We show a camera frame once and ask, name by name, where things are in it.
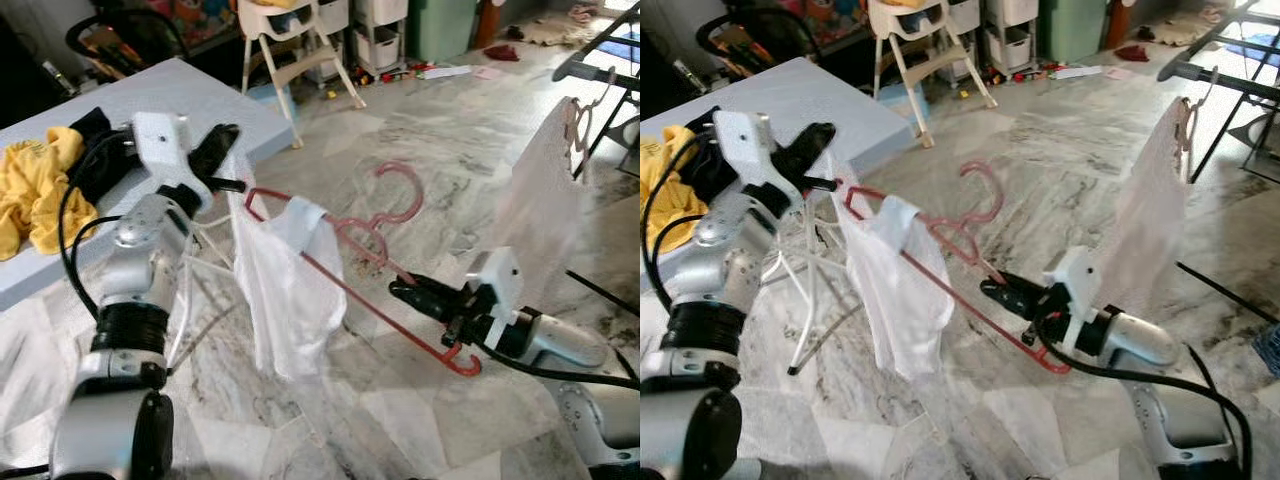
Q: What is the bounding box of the pink plastic hanger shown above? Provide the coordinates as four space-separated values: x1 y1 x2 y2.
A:
243 160 483 378
845 160 1073 376

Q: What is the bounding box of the white sheer garment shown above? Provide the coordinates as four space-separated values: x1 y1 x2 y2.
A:
830 160 956 381
228 160 349 381

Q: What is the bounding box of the yellow printed t-shirt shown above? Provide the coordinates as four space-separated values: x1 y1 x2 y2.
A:
640 125 701 253
0 125 99 261

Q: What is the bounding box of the dusky brown clothes hanger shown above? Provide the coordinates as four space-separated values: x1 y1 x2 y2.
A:
1175 65 1221 186
562 68 616 181

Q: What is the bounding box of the light blue folding table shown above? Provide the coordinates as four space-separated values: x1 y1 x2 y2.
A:
640 58 926 376
0 58 296 311

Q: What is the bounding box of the black crumpled garment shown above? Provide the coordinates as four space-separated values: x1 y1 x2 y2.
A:
68 105 141 206
680 105 731 201

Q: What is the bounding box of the black toy stroller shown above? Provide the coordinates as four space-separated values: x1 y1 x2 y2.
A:
65 8 191 79
695 8 821 79

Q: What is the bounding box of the cream white shirt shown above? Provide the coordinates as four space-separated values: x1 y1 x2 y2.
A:
490 97 591 311
1095 95 1196 306

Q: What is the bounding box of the white baby high chair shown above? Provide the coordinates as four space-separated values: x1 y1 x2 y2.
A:
868 0 998 149
237 0 366 149

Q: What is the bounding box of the black flat television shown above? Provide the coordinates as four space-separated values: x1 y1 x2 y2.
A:
0 20 61 126
640 20 691 111

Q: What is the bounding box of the white plastic drawer unit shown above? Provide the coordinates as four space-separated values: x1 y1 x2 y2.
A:
350 0 411 76
982 0 1041 76

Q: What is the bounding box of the blue plaid shirt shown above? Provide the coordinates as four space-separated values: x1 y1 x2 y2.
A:
1252 322 1280 379

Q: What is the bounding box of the black metal drying rack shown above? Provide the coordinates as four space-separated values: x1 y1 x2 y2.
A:
552 0 641 319
1158 0 1280 326

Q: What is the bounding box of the green cabinet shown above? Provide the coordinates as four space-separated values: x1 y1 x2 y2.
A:
408 0 481 63
1038 0 1113 63

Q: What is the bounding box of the beige crumpled floor cloth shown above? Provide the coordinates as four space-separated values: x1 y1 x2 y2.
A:
1150 10 1226 46
520 10 601 46

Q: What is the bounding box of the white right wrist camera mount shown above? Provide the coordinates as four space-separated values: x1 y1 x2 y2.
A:
465 248 523 321
1045 245 1101 321

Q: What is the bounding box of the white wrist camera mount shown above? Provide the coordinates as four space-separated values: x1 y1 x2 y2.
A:
713 110 776 196
1045 245 1101 321
465 248 523 321
132 112 193 196

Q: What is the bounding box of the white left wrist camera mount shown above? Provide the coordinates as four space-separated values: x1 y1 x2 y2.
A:
713 110 776 196
132 112 193 196

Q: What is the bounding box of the brown wooden post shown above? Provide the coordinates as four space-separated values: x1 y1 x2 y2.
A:
475 0 504 49
1105 0 1136 49

